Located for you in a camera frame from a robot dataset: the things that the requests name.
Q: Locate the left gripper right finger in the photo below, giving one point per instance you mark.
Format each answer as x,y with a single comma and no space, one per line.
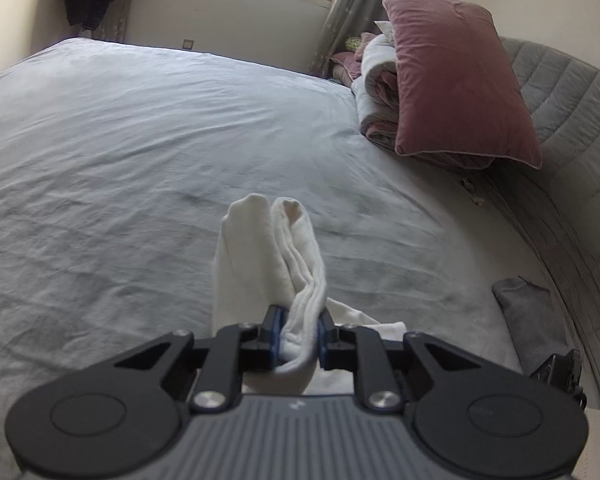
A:
470,416

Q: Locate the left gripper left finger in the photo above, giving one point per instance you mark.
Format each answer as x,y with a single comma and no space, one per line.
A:
121,414

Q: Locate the white shirt with orange print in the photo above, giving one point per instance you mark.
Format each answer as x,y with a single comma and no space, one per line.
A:
267,255

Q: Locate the grey folded cloth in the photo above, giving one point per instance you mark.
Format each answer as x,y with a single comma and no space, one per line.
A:
534,324

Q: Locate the grey quilted headboard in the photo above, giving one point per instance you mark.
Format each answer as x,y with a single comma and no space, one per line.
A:
558,206

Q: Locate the grey bed sheet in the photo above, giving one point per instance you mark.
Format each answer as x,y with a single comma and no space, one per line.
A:
117,164

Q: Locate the pink velvet pillow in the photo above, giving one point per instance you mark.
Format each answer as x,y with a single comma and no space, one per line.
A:
459,99

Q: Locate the folded pink white quilt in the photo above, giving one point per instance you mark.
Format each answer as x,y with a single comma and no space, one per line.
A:
368,68

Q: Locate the left grey curtain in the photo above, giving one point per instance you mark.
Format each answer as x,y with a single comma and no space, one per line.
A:
113,26

